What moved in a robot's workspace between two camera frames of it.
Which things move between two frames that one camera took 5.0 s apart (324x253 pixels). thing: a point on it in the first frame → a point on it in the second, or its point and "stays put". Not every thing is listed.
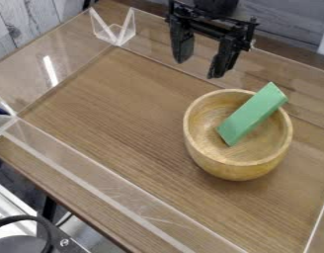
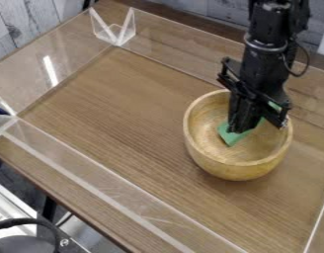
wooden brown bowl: (256, 156) stays put
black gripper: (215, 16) → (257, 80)
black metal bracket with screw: (62, 242) stays put
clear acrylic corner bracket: (114, 34) stays put
